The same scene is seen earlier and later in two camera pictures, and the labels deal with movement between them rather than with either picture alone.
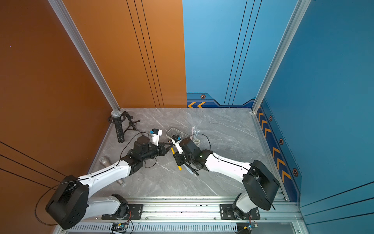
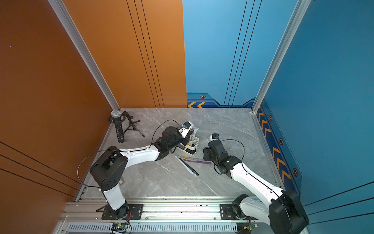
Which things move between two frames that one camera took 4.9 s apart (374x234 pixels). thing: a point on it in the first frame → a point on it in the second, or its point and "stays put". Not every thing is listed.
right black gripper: (177, 157) → (206, 152)
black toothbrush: (192, 169) stays put
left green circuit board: (119, 227) stays put
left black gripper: (162, 148) → (186, 140)
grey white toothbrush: (188, 168) stays put
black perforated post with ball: (116, 114) stays put
